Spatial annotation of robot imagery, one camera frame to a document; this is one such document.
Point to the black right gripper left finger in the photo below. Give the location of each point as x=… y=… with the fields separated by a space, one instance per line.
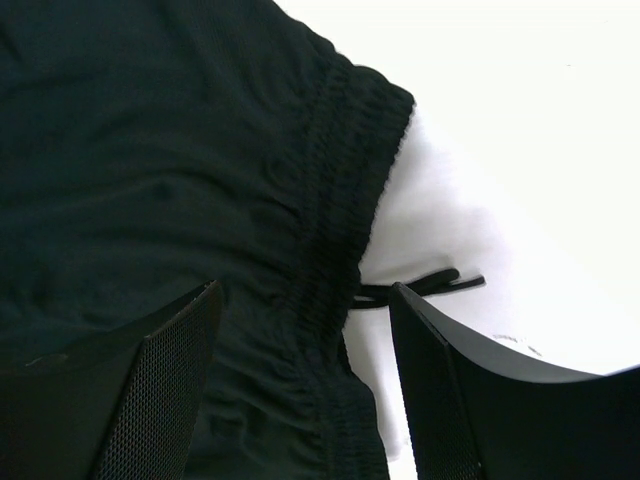
x=117 y=405

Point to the black shorts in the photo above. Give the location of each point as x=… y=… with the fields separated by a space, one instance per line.
x=152 y=147

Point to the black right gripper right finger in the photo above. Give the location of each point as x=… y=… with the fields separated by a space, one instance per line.
x=477 y=409

